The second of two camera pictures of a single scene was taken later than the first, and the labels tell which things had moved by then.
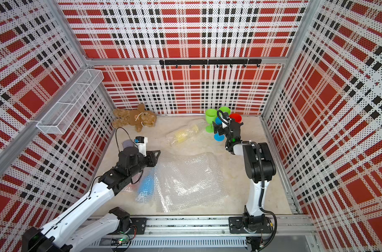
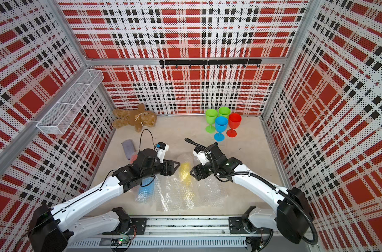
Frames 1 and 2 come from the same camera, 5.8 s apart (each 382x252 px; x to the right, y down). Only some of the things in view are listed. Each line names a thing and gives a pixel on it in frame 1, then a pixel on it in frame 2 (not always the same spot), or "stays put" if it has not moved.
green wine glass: x=211 y=115 stays put
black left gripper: x=152 y=160 to x=166 y=172
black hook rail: x=217 y=62 stays put
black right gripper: x=220 y=127 to x=199 y=170
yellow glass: x=181 y=133 to x=187 y=197
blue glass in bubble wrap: x=146 y=187 stays put
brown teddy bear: x=139 y=118 stays put
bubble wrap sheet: x=184 y=181 stays put
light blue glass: x=216 y=136 stays put
